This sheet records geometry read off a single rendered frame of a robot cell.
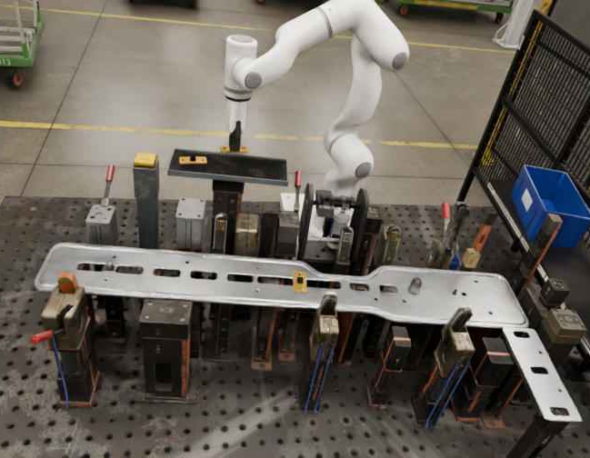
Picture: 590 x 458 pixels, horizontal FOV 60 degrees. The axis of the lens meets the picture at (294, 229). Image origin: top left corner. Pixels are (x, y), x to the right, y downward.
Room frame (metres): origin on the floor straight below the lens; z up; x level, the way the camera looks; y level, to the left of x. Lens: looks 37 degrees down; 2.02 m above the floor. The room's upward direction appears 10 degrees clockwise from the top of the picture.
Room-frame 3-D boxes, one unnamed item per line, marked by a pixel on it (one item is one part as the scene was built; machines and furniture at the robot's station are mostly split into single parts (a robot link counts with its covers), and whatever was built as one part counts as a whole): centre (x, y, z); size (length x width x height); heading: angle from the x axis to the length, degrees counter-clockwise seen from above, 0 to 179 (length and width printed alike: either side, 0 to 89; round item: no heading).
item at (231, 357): (1.05, 0.17, 0.84); 0.13 x 0.11 x 0.29; 8
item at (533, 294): (1.18, -0.77, 0.85); 0.12 x 0.03 x 0.30; 8
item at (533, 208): (1.60, -0.88, 1.10); 0.30 x 0.17 x 0.13; 179
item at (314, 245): (1.30, -0.11, 0.94); 0.18 x 0.13 x 0.49; 98
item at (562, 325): (1.06, -0.79, 0.88); 0.08 x 0.08 x 0.36; 8
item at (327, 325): (0.92, -0.13, 0.87); 0.12 x 0.09 x 0.35; 8
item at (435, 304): (1.07, -0.02, 1.00); 1.38 x 0.22 x 0.02; 98
